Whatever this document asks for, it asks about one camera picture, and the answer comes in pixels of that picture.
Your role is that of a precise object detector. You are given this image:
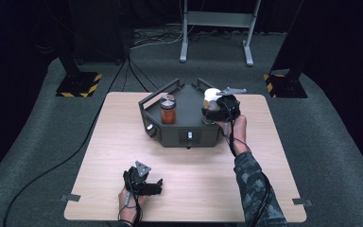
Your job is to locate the thin black floor cable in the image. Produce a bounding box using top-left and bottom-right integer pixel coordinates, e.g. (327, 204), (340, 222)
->
(122, 58), (159, 93)

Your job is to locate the grey metal stand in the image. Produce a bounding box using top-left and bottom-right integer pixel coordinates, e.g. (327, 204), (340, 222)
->
(179, 0), (262, 67)

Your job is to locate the black stand with striped base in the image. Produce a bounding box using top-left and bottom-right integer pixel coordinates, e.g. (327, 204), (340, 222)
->
(55, 46), (103, 98)
(263, 0), (317, 99)

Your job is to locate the white floor cable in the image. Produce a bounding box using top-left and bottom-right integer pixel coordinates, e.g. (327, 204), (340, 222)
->
(130, 29), (184, 51)

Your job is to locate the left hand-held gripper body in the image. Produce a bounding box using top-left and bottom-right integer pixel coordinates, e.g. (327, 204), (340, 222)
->
(122, 160), (153, 195)

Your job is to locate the dark cabinet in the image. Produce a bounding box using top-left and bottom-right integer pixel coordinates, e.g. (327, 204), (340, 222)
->
(70, 0), (135, 65)

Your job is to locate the person's right hand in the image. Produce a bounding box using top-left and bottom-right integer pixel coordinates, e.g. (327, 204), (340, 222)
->
(220, 114), (249, 156)

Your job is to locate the thick black floor cable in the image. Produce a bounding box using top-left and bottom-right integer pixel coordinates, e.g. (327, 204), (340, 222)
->
(2, 56), (130, 227)

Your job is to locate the jar with white lid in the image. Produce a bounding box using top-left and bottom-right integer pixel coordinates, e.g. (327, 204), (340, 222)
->
(202, 87), (223, 114)

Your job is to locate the grey tape piece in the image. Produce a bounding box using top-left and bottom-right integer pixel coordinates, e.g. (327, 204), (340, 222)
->
(291, 198), (314, 208)
(60, 193), (82, 203)

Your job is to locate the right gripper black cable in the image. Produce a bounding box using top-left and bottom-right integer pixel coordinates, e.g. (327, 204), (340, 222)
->
(222, 99), (272, 227)

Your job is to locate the person's left hand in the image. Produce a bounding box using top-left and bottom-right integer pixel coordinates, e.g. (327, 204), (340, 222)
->
(117, 184), (147, 226)

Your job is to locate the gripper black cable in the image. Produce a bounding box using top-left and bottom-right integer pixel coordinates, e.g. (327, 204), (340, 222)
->
(116, 188), (144, 227)
(222, 99), (272, 227)

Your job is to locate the jar with orange contents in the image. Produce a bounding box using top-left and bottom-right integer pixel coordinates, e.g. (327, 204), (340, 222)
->
(159, 93), (178, 125)

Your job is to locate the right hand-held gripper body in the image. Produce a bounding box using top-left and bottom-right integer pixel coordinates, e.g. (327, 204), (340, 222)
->
(215, 86), (248, 123)

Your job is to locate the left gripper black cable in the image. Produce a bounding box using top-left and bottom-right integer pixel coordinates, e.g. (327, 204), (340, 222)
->
(116, 188), (144, 227)

